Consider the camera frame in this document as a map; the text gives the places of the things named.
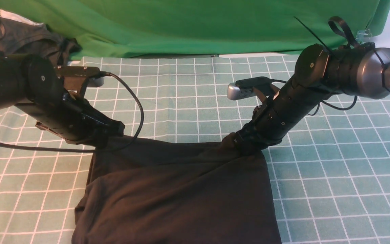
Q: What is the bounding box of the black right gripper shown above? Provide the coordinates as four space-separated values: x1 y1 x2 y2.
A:
234 78 324 153

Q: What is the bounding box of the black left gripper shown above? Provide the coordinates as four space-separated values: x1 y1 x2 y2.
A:
16 91 125 143

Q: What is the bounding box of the dark gray long-sleeve top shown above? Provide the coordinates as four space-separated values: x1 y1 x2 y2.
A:
71 134 281 244

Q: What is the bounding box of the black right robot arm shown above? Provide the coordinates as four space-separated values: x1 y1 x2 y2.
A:
228 43 390 154

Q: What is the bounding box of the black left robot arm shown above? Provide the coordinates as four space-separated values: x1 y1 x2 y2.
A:
0 54 125 147

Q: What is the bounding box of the green backdrop cloth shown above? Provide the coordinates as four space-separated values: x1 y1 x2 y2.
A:
0 0 390 60

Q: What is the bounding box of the metal binder clip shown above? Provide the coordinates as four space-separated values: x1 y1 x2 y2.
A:
356 29 373 44

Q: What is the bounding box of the crumpled dark gray garment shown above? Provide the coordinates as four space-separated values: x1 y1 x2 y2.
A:
0 17 82 66

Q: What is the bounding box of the white cloth piece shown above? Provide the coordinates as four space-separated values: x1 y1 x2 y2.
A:
0 9 45 26

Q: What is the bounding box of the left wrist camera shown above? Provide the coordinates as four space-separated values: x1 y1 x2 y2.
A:
56 66 106 97

